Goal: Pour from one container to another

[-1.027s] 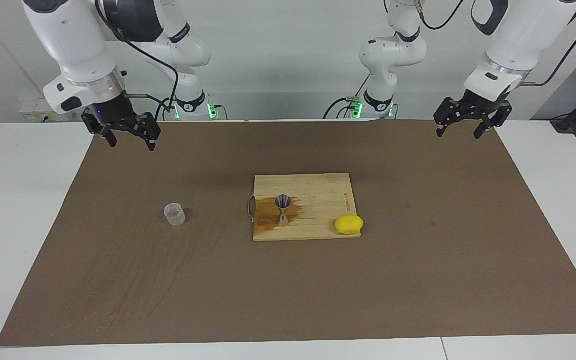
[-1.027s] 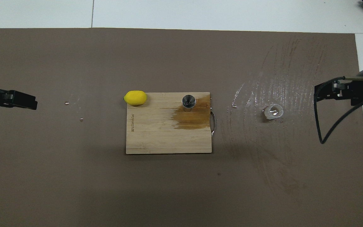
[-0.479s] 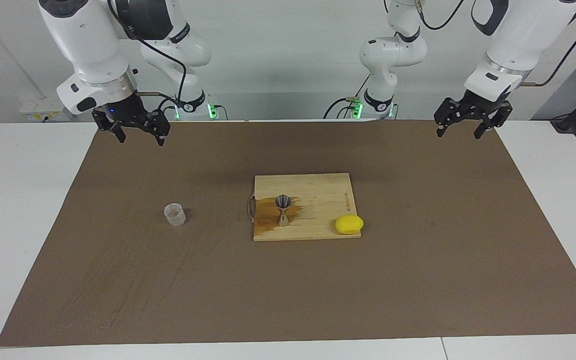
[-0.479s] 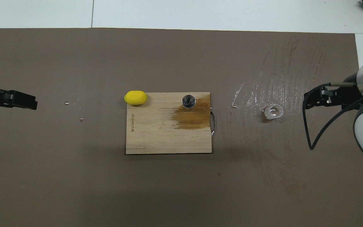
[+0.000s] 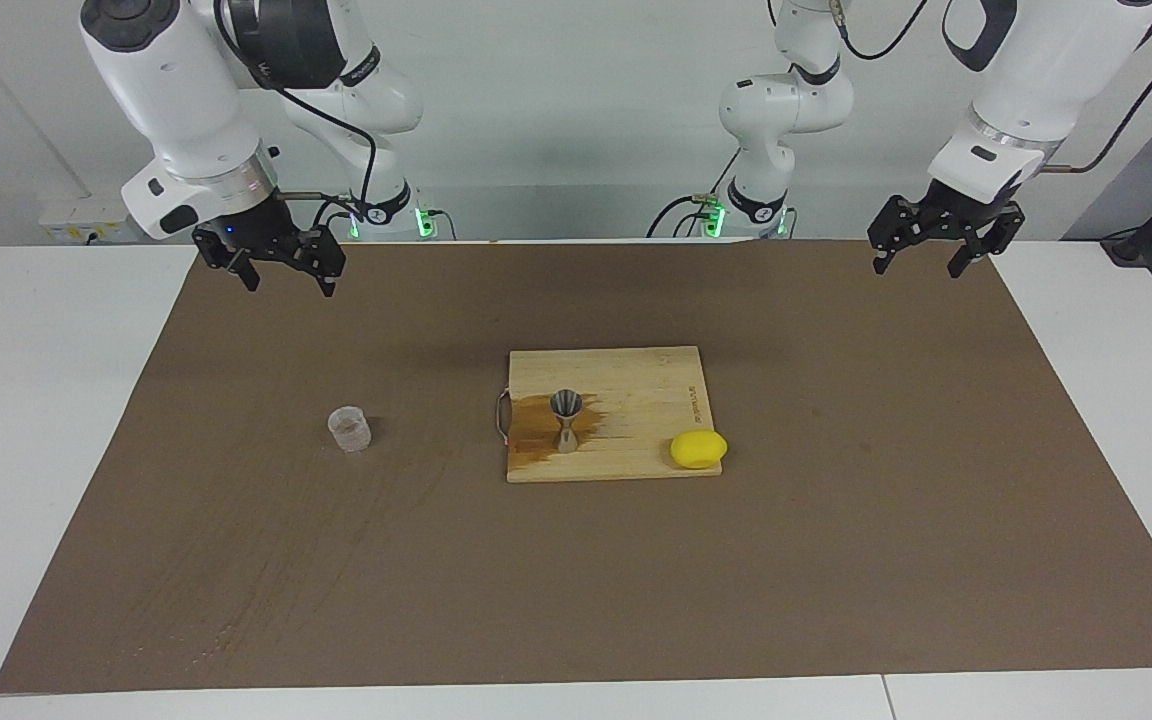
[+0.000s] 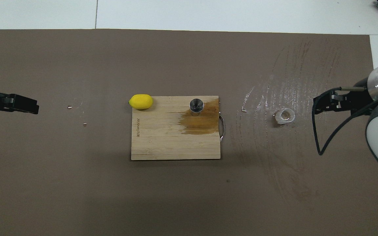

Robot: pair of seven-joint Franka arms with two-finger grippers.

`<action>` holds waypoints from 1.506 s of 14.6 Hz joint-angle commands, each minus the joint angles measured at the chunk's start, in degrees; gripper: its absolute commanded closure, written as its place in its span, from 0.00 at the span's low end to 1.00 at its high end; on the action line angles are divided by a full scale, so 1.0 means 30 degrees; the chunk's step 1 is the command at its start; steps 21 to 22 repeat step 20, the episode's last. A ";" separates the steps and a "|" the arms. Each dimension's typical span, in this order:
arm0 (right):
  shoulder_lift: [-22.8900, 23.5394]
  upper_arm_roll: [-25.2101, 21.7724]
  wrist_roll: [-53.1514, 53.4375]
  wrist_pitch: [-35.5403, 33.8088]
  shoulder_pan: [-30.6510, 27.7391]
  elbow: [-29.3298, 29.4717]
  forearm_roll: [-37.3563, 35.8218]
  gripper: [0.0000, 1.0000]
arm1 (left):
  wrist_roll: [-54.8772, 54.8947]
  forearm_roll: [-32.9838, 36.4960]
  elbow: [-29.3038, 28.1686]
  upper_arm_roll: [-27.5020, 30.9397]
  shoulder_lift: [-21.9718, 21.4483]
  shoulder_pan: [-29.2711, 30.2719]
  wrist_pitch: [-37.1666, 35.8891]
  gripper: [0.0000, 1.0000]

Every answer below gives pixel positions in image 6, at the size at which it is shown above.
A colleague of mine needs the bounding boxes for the bamboo cutting board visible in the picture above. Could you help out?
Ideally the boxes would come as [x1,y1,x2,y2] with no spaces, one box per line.
[131,96,225,161]

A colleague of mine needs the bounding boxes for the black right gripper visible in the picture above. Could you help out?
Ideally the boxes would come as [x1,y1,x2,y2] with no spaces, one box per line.
[314,76,378,115]

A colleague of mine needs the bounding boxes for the yellow lemon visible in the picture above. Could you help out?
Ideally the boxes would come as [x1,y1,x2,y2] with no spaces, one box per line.
[129,94,153,109]

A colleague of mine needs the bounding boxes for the brown table mat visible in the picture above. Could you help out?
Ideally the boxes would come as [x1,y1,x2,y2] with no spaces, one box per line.
[0,29,378,236]

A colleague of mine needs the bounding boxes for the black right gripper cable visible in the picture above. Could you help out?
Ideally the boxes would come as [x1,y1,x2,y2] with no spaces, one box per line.
[312,87,378,155]

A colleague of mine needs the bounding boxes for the steel double jigger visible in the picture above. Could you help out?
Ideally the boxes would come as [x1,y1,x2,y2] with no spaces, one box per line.
[189,98,204,117]

